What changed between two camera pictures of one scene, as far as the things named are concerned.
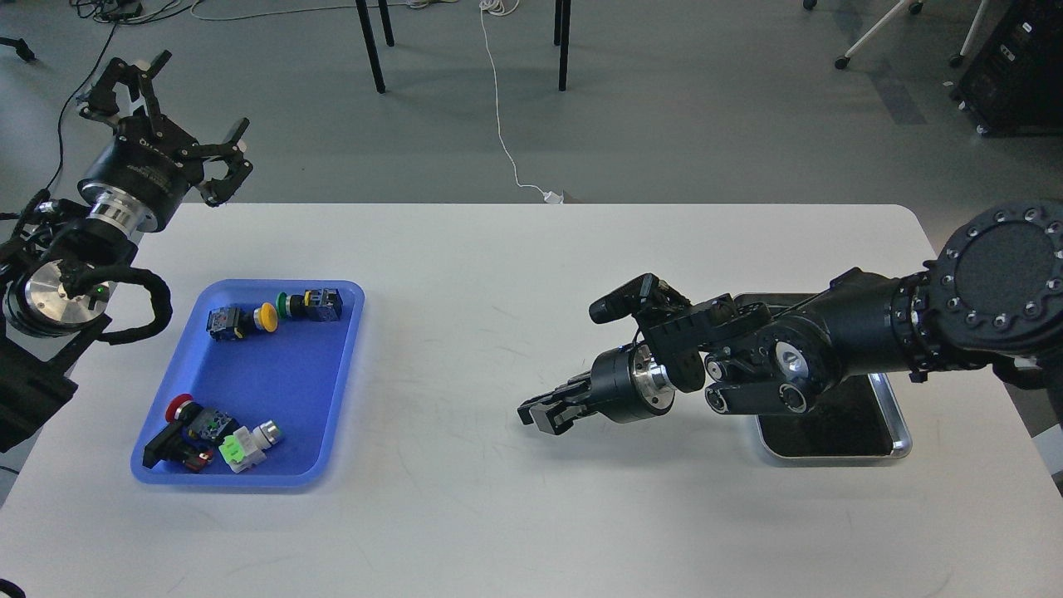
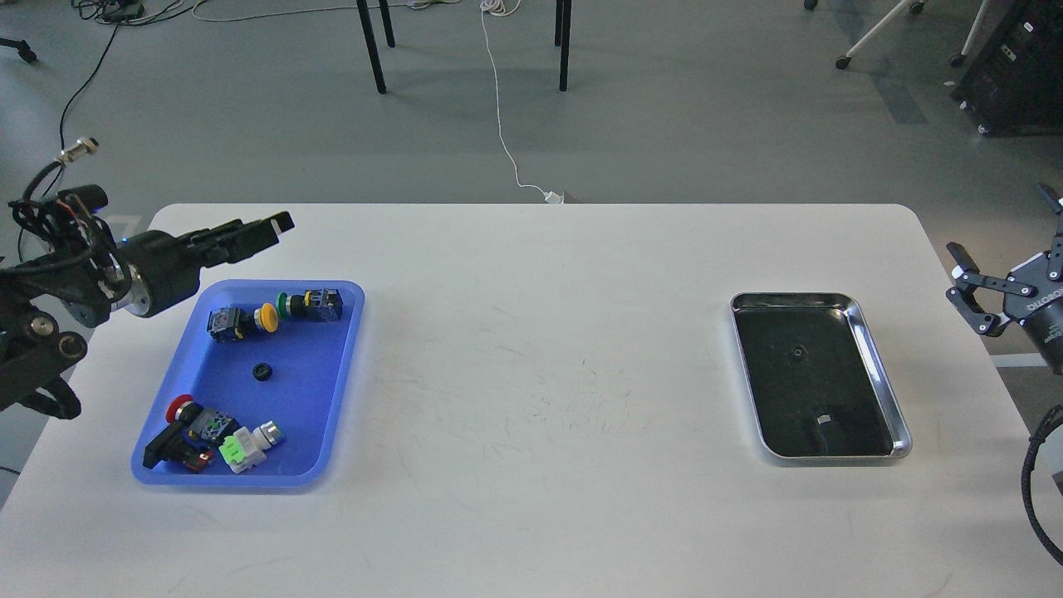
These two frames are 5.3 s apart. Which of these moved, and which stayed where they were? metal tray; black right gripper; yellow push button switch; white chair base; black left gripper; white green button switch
Moved: black right gripper; black left gripper
Stayed: yellow push button switch; white chair base; metal tray; white green button switch
